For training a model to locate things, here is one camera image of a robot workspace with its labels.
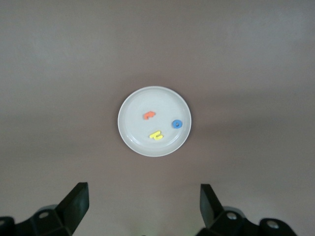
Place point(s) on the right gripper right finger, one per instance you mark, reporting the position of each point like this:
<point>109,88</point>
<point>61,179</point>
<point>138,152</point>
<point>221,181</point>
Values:
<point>214,216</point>

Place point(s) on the yellow foam letter h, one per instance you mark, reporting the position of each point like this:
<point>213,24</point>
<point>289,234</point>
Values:
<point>155,135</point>

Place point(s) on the orange foam letter r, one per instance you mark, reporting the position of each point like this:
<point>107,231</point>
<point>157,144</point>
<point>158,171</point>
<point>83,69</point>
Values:
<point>148,114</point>

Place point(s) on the blue foam letter o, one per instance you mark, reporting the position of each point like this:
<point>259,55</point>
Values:
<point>174,124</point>

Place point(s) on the white round plate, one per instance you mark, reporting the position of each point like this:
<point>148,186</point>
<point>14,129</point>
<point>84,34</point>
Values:
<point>137,137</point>

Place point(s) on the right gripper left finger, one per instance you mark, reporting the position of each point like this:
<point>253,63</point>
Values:
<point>71,209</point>

